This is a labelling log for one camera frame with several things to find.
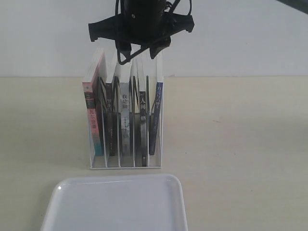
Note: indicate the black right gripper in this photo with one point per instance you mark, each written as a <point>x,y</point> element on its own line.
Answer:
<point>140,25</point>

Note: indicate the dark blue spine book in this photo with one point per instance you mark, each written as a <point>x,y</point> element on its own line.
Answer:
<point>157,104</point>

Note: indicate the dark grey spine book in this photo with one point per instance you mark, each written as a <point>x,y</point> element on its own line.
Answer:
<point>142,110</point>

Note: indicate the black spine book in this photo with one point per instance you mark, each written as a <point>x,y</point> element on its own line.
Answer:
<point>109,95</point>

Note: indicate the grey white spine book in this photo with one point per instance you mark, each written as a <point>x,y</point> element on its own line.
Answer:
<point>125,107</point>

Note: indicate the pink teal cover book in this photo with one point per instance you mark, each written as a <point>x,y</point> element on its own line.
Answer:
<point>91,86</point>

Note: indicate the white plastic tray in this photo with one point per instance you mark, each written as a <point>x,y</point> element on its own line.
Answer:
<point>150,202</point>

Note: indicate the white wire book rack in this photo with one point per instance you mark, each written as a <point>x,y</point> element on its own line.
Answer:
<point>134,160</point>

